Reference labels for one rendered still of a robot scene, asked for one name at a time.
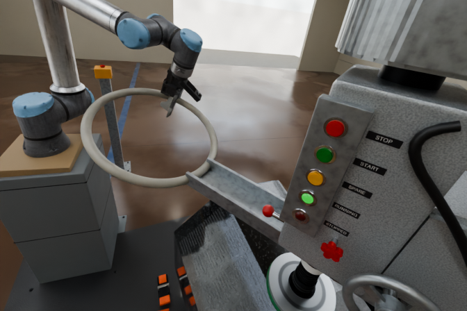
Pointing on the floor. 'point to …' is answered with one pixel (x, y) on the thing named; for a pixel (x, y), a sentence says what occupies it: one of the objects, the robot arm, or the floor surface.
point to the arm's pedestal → (63, 219)
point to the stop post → (105, 73)
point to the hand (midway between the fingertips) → (173, 109)
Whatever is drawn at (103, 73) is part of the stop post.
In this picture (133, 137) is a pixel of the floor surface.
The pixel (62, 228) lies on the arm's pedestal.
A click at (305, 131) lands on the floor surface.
